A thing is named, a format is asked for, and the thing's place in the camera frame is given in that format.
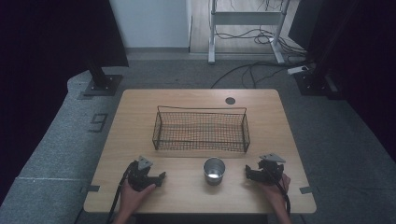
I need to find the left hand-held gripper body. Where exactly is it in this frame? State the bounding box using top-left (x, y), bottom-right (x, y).
top-left (126, 155), bottom-right (154, 192)

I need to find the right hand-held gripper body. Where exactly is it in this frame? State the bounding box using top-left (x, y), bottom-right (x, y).
top-left (257, 152), bottom-right (287, 186)

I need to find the silver metal cup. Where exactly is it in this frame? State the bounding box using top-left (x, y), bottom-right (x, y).
top-left (203, 157), bottom-right (226, 187)

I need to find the dark wire mesh basket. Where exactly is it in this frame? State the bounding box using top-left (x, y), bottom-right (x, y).
top-left (151, 105), bottom-right (251, 154)

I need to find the person's left hand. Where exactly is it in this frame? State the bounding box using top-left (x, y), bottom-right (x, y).
top-left (119, 179), bottom-right (158, 215)

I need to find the person's right hand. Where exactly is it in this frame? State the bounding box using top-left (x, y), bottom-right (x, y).
top-left (258, 173), bottom-right (292, 209)

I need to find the white power strip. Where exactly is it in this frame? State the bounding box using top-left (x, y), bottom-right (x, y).
top-left (286, 64), bottom-right (310, 76)

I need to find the dark curtain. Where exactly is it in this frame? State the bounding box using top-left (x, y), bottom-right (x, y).
top-left (288, 0), bottom-right (396, 162)
top-left (0, 0), bottom-right (130, 206)

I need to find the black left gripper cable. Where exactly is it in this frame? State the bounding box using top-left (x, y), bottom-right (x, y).
top-left (106, 161), bottom-right (138, 224)

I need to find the black stand with base plate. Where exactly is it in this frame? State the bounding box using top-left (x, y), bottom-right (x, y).
top-left (82, 57), bottom-right (124, 97)
top-left (293, 0), bottom-right (345, 101)

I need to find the black floor cable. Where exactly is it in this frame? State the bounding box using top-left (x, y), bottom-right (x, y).
top-left (210, 60), bottom-right (312, 90)

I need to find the tangle of black cables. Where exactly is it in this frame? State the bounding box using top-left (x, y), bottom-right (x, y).
top-left (215, 0), bottom-right (309, 59)

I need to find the white metal desk frame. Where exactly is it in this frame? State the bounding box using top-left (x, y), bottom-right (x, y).
top-left (207, 0), bottom-right (291, 65)

